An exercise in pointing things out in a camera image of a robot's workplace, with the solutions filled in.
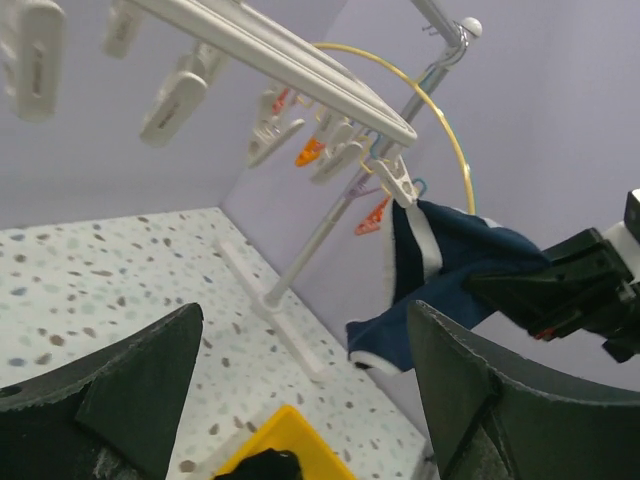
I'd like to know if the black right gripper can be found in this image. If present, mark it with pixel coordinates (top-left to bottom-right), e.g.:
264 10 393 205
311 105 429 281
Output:
465 228 639 363

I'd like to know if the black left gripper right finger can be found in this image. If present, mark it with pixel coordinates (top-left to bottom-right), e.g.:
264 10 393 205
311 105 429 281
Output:
408 301 639 479

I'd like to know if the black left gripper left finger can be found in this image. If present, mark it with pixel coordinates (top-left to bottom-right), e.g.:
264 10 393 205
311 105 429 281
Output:
1 303 203 479

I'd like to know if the navy blue underwear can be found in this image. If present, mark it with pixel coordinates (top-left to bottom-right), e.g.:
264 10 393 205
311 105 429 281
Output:
346 200 550 375

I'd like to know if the black underwear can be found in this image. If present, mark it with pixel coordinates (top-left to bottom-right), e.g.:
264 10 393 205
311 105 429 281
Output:
214 448 303 480

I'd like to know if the yellow round clip hanger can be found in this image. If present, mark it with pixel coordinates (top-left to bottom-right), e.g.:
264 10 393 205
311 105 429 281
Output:
295 42 476 214

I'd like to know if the blue round clip hanger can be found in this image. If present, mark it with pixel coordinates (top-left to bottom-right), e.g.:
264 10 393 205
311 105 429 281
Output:
344 63 447 200

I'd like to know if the white rectangular clip hanger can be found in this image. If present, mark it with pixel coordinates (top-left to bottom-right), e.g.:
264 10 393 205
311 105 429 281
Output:
1 1 416 225

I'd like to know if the yellow plastic tray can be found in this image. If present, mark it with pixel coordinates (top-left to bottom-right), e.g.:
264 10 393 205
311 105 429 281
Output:
212 405 357 480

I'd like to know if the white clothes rack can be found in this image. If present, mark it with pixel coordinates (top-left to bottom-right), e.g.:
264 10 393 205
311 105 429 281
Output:
214 1 483 382

